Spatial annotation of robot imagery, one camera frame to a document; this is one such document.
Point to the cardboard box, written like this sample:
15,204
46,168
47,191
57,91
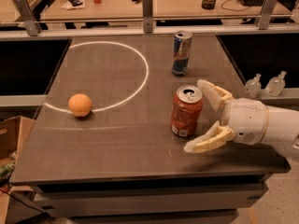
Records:
13,135

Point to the middle metal bracket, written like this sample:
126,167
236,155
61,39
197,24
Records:
147,7

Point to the blue silver energy drink can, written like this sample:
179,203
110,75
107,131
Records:
182,47

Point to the right metal bracket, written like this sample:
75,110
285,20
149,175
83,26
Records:
263,20

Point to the orange fruit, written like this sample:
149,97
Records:
80,105

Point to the grey table drawer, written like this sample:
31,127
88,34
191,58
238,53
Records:
150,201

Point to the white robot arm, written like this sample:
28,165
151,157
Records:
281,132

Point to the clear sanitizer bottle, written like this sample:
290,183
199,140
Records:
276,84
253,86

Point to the metal bracket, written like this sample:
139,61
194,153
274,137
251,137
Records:
263,20
31,25
147,7

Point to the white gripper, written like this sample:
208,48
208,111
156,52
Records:
248,119

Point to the red coke can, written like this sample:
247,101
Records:
187,106

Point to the left metal bracket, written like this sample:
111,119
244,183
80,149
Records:
31,25

